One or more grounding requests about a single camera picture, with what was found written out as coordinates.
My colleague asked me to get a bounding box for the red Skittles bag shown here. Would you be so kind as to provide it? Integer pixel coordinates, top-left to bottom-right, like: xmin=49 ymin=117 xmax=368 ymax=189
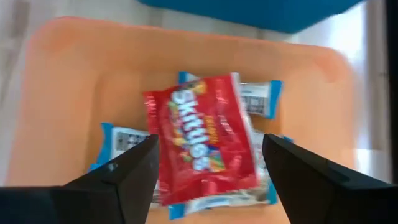
xmin=142 ymin=72 xmax=261 ymax=207

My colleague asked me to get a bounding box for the orange plastic bin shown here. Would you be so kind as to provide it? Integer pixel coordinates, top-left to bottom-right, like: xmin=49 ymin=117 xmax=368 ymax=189
xmin=6 ymin=16 xmax=363 ymax=224

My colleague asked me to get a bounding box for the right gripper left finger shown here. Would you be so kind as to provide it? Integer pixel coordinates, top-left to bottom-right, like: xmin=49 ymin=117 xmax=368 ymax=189
xmin=0 ymin=134 xmax=160 ymax=224

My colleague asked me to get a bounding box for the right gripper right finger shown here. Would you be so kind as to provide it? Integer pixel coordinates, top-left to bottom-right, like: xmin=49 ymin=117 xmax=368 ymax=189
xmin=262 ymin=134 xmax=398 ymax=224

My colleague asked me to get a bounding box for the blue plastic bin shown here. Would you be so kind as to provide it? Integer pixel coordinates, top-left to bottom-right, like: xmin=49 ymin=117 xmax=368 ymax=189
xmin=136 ymin=0 xmax=364 ymax=34

